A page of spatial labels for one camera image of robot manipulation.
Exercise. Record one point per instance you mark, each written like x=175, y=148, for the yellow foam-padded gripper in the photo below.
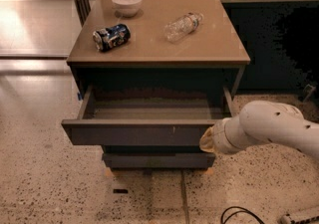
x=218, y=138

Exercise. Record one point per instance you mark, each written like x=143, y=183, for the grey top drawer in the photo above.
x=172, y=119

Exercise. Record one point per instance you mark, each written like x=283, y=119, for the grey drawer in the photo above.
x=159, y=161
x=172, y=119

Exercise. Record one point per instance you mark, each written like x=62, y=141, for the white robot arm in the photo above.
x=262, y=122

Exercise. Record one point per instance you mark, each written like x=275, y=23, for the brown drawer cabinet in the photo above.
x=148, y=64

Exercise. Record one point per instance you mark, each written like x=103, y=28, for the grey bottom drawer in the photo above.
x=159, y=161

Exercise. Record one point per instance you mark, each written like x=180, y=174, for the grey power strip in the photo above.
x=306, y=216

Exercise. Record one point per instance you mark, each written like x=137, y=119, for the clear plastic water bottle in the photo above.
x=182, y=26

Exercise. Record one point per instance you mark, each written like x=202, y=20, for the blue soda can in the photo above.
x=109, y=38

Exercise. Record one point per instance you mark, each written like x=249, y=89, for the white ceramic bowl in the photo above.
x=127, y=8

